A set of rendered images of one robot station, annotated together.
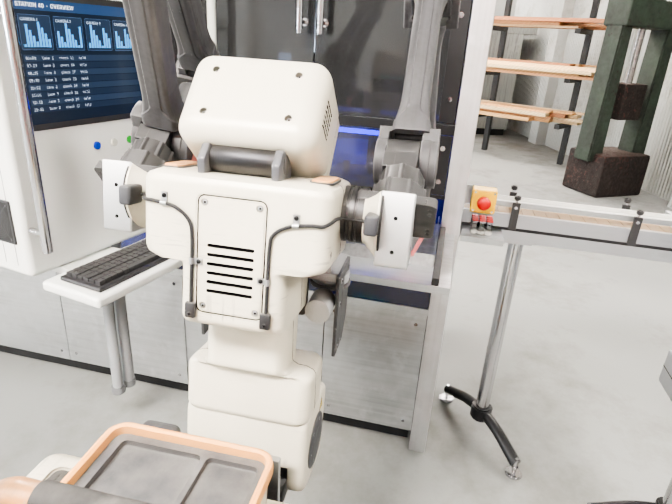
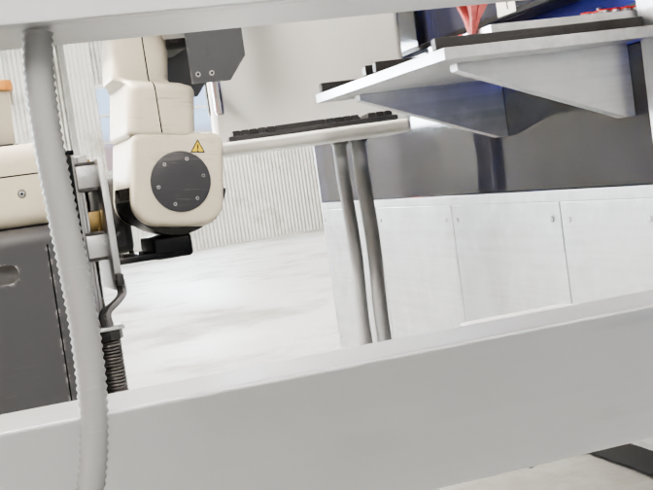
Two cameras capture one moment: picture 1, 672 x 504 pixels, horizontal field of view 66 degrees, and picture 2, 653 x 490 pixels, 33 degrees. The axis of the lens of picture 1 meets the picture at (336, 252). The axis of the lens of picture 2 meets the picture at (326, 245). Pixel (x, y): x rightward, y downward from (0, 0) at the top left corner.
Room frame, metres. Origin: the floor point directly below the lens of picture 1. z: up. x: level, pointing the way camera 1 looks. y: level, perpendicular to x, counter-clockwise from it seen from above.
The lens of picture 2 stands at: (0.02, -1.75, 0.71)
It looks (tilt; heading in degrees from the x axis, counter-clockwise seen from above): 4 degrees down; 60
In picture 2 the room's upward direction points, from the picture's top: 8 degrees counter-clockwise
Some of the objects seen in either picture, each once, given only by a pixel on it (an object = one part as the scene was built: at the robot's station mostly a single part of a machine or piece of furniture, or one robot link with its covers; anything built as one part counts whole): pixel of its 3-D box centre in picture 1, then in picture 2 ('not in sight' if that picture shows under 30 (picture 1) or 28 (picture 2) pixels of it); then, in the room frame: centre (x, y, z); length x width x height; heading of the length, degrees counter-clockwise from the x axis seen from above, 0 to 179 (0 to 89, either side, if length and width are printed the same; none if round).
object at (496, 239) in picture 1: (481, 233); not in sight; (1.57, -0.46, 0.87); 0.14 x 0.13 x 0.02; 168
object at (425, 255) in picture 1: (392, 233); (541, 37); (1.44, -0.16, 0.90); 0.34 x 0.26 x 0.04; 169
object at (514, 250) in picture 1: (496, 334); not in sight; (1.64, -0.61, 0.46); 0.09 x 0.09 x 0.77; 78
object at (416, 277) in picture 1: (333, 239); (482, 66); (1.43, 0.01, 0.87); 0.70 x 0.48 x 0.02; 78
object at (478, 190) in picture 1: (483, 199); not in sight; (1.53, -0.44, 1.00); 0.08 x 0.07 x 0.07; 168
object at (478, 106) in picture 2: not in sight; (432, 116); (1.47, 0.26, 0.80); 0.34 x 0.03 x 0.13; 168
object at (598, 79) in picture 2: not in sight; (544, 90); (1.37, -0.23, 0.80); 0.34 x 0.03 x 0.13; 168
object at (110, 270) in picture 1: (138, 256); (310, 126); (1.34, 0.56, 0.82); 0.40 x 0.14 x 0.02; 157
